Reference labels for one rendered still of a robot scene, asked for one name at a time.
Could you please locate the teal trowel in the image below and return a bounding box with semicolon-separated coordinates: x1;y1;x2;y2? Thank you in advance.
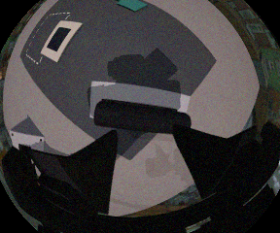
117;0;148;13

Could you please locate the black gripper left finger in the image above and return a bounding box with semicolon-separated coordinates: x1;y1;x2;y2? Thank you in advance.
28;129;118;215

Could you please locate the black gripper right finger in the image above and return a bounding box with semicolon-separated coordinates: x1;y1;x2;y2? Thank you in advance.
171;124;257;199

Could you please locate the beige square tile with dark centre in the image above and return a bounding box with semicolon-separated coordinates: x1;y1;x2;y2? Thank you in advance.
40;20;82;62

